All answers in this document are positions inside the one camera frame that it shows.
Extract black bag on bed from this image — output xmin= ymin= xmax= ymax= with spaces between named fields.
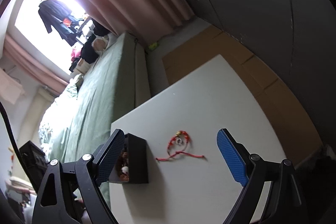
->
xmin=80 ymin=19 xmax=110 ymax=64

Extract red string bracelet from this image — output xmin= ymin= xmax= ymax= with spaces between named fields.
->
xmin=155 ymin=130 xmax=205 ymax=162

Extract pink curtain left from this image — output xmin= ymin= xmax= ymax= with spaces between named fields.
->
xmin=3 ymin=34 xmax=68 ymax=94

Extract black cable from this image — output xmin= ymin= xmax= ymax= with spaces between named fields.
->
xmin=0 ymin=101 xmax=22 ymax=162

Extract dark hanging clothes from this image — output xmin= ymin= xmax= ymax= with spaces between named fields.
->
xmin=38 ymin=0 xmax=81 ymax=47

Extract small green object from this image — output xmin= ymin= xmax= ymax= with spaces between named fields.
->
xmin=148 ymin=42 xmax=159 ymax=51

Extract white table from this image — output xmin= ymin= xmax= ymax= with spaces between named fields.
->
xmin=110 ymin=56 xmax=285 ymax=223

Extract green bed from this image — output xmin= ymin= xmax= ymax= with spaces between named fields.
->
xmin=37 ymin=31 xmax=152 ymax=209

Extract brown cardboard sheet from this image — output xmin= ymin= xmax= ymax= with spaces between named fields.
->
xmin=163 ymin=26 xmax=322 ymax=166

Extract pink hanging cloth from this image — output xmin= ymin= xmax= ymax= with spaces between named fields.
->
xmin=0 ymin=68 xmax=26 ymax=105

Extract black jewelry box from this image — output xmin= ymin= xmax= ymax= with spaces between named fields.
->
xmin=108 ymin=133 xmax=149 ymax=184

